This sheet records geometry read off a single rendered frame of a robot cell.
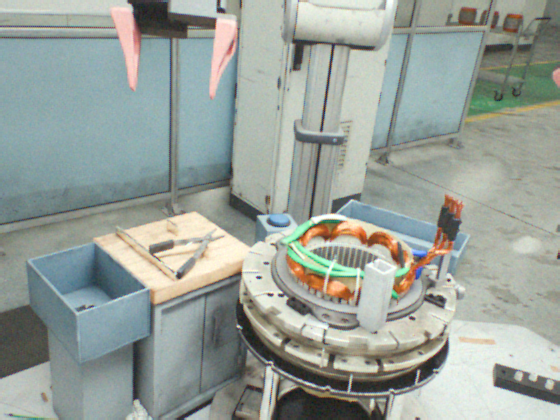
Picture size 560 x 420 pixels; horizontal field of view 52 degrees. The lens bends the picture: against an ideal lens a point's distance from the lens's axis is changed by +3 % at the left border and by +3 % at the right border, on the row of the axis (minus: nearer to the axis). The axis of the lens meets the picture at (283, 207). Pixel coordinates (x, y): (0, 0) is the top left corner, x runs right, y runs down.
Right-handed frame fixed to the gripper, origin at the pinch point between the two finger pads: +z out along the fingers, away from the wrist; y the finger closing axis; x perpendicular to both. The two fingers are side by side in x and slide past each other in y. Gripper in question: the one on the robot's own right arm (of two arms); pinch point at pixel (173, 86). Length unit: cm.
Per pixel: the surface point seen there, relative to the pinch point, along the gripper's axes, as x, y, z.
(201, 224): 41.9, 1.6, 12.3
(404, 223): 51, 42, 8
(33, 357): 168, -64, 60
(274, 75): 228, 22, -80
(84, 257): 34.3, -16.0, 19.4
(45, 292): 25.2, -18.5, 24.6
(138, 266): 28.5, -6.6, 20.3
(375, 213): 54, 37, 7
